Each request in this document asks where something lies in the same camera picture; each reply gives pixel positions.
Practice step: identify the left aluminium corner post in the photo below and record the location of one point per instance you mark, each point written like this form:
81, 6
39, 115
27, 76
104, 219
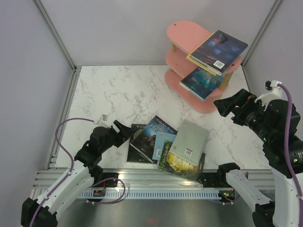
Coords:
50, 25

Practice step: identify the teal ocean cover book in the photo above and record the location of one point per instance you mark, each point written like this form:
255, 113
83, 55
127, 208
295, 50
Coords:
201, 83

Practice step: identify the aluminium corner post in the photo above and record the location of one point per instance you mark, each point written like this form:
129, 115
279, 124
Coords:
50, 25
265, 25

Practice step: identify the yellow cover book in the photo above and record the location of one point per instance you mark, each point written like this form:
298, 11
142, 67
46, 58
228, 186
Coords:
205, 57

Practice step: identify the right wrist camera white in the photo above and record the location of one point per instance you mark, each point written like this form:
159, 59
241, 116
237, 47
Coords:
274, 91

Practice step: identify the pink three-tier shelf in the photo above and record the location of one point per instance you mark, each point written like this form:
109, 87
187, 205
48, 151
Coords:
185, 36

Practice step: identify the grey cover book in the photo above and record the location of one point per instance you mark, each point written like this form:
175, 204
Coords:
189, 142

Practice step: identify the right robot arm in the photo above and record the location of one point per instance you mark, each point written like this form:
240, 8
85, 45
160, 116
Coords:
285, 156

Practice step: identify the white slotted cable duct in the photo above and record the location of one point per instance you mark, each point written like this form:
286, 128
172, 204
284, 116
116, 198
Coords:
150, 194

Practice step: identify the dark blue Robinson Crusoe book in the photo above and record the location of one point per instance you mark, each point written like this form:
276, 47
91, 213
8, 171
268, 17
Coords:
228, 48

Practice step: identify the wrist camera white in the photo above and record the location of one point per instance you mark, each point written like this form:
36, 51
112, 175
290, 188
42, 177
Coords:
274, 91
103, 119

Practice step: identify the green forest cover book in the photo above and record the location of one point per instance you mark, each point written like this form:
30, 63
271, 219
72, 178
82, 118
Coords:
177, 166

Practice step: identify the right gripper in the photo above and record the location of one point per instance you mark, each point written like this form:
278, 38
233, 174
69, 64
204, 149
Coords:
241, 98

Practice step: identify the black Moon and Sixpence book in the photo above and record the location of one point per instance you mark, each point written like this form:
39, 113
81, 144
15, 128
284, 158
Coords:
133, 155

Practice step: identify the light blue thin book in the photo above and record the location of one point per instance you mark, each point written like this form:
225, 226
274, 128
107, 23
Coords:
160, 139

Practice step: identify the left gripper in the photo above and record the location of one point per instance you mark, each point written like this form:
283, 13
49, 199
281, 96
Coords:
124, 130

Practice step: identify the aluminium rail frame front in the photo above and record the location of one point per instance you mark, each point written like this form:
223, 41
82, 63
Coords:
147, 179

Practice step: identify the blue Wuthering Heights book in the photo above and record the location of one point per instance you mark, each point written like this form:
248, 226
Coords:
144, 142

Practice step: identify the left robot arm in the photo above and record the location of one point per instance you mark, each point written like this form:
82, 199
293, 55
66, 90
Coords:
83, 173

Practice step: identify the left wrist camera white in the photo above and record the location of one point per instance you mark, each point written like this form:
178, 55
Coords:
103, 119

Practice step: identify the right aluminium corner post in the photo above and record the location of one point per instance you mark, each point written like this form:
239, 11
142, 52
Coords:
265, 25

